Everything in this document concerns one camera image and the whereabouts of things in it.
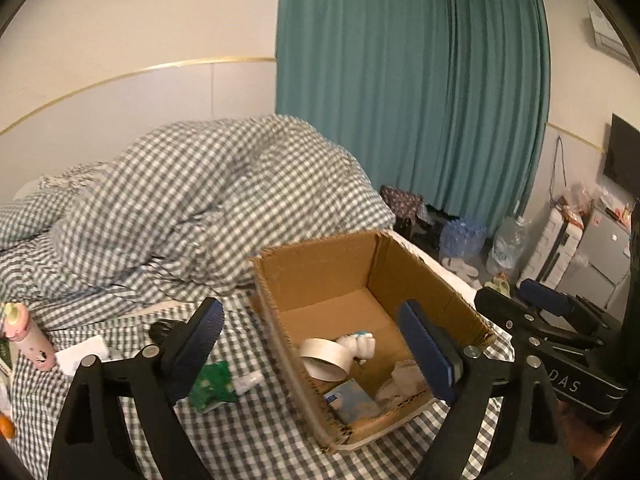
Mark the teal curtain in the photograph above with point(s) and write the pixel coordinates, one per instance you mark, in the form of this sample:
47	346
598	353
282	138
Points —
400	85

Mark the grey checked bedsheet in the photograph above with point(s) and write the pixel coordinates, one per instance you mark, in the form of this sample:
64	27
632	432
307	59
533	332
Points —
260	435

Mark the green slipper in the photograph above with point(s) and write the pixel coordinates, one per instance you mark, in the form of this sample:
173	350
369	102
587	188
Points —
504	288
491	286

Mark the white air conditioner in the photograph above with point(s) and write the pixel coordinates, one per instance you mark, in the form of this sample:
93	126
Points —
607	32

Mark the silver mini fridge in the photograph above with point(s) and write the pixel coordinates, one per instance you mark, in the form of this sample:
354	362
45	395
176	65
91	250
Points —
600	255

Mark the pack of water bottles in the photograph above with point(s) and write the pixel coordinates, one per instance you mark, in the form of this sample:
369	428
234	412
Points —
462	240

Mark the black wall television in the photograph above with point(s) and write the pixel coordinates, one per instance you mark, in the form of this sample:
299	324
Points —
622	155

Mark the beige sock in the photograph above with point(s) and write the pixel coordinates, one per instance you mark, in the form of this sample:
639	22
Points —
400	382

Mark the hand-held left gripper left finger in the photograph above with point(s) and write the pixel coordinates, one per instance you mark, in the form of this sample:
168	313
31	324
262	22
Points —
197	350

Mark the grey checked duvet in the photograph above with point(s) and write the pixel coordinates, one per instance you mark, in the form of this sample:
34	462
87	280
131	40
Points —
200	200

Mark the small white tube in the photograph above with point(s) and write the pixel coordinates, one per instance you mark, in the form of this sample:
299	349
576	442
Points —
247	382

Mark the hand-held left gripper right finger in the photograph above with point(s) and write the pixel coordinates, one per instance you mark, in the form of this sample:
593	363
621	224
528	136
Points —
430	355

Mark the brown cardboard box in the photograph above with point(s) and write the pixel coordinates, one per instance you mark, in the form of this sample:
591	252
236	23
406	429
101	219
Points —
320	270

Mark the white ribbed stack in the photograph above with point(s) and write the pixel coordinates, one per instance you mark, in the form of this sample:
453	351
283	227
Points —
555	245

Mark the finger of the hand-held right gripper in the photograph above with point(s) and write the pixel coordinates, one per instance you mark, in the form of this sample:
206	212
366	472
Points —
545	294
500	307

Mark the pink drinking bottle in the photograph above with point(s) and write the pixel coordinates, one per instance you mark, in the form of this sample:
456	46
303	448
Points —
35	345

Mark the dark footwear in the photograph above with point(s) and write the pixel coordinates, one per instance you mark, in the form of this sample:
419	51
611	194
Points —
430	232

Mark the patterned bag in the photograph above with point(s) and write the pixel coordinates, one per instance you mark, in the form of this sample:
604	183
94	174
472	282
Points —
402	202

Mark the green foil packet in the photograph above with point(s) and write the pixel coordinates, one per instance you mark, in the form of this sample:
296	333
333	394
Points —
212	385

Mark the white slipper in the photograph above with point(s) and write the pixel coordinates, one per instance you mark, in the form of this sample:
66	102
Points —
470	272
452	262

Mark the blue white tissue pack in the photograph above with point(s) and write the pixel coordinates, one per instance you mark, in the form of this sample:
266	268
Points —
350	400

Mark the large clear water jug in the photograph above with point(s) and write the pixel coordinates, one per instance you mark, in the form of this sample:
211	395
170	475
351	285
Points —
505	250

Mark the orange fruit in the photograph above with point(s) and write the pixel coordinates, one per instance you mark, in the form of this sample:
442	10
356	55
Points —
5	427

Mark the small white bottle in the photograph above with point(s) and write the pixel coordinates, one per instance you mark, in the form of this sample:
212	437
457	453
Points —
357	347

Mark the white tape roll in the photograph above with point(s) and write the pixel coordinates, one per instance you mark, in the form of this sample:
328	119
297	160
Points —
325	352

